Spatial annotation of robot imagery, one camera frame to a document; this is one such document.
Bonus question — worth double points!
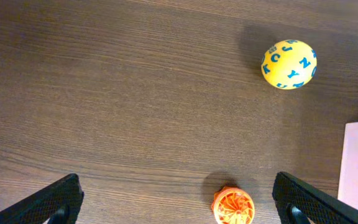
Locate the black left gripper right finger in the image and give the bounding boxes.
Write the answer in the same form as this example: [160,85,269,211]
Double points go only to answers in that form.
[272,172,358,224]

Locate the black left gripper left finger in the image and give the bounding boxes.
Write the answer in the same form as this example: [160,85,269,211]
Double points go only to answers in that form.
[0,174,85,224]

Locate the yellow ball blue letters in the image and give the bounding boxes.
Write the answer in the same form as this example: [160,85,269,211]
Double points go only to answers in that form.
[260,39,317,90]

